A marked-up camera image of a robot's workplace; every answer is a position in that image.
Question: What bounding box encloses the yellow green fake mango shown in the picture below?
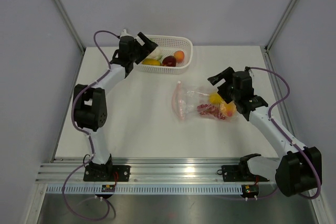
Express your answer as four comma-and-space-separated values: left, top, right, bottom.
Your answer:
142, 58, 161, 66

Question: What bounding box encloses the dark purple fake fruit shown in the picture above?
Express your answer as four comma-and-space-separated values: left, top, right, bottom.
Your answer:
162, 56, 177, 67

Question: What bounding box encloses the orange red fake peach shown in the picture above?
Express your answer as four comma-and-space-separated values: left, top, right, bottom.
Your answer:
173, 50, 185, 63

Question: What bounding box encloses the clear zip top bag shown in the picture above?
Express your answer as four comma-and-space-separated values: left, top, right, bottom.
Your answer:
171, 81, 238, 121

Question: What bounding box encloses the white fake cauliflower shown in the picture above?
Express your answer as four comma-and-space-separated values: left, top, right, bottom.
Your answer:
149, 47, 163, 60

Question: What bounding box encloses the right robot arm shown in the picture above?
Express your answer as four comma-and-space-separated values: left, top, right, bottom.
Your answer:
207, 67, 322, 200

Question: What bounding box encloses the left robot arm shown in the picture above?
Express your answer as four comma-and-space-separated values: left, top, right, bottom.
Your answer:
71, 30, 158, 183

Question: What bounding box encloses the orange yellow fake peach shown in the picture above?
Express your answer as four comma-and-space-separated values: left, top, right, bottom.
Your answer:
220, 102, 236, 117

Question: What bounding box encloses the yellow fake fruit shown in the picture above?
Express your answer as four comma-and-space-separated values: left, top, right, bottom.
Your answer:
208, 92, 224, 105

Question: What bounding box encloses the red fake fruit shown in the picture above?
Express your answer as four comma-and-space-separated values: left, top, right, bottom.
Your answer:
197, 104, 226, 120

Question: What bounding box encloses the white perforated plastic basket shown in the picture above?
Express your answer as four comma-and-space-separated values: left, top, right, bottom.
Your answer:
134, 34, 193, 74

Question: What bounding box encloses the right small circuit board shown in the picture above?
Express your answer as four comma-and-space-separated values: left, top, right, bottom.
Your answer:
241, 185, 259, 197

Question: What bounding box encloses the small circuit board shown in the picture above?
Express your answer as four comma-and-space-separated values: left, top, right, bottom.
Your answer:
241, 185, 259, 197
101, 185, 116, 193

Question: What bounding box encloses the left small circuit board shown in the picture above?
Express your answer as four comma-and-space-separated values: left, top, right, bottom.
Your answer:
101, 185, 116, 193

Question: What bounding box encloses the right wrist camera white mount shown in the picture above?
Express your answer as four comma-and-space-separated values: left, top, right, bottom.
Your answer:
244, 67, 254, 79

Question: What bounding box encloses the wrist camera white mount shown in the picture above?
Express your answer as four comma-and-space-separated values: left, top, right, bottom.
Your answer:
244, 67, 254, 79
119, 28, 129, 38

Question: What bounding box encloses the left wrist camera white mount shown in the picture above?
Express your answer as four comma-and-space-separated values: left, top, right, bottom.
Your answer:
119, 28, 129, 38

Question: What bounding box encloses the left aluminium frame post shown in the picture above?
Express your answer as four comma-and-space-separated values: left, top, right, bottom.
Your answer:
52, 0, 86, 55

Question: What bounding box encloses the aluminium frame post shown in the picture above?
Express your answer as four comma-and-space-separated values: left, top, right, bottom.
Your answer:
265, 0, 299, 53
52, 0, 86, 55

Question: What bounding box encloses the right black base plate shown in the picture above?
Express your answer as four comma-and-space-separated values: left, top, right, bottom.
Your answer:
216, 165, 269, 183

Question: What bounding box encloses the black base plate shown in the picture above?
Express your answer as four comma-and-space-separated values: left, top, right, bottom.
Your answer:
216, 165, 269, 183
83, 165, 131, 182

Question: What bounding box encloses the aluminium mounting rail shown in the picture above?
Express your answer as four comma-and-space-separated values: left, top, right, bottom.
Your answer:
35, 157, 279, 183

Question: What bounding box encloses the right aluminium frame post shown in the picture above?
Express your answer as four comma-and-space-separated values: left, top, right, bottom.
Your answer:
265, 0, 299, 53

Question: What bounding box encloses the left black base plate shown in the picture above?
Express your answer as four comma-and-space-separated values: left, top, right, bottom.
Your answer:
83, 165, 131, 182

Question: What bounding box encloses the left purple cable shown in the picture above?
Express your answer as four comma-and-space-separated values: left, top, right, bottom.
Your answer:
62, 30, 121, 220

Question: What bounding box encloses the white slotted cable duct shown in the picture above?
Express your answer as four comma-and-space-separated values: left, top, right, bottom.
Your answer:
46, 184, 243, 195

